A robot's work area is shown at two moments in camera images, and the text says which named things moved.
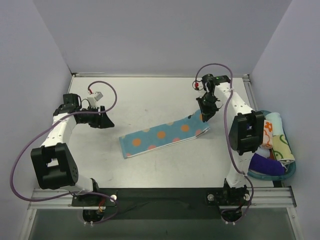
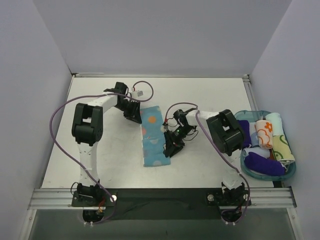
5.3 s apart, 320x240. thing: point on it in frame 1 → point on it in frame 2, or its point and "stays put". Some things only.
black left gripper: (100, 117) → (132, 110)
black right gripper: (206, 105) → (173, 141)
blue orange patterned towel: (159, 136) → (155, 152)
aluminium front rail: (263, 197) stays put
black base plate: (152, 203) stays put
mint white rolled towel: (277, 124) stays put
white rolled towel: (264, 152) stays put
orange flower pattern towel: (267, 142) stays put
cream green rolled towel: (281, 148) stays put
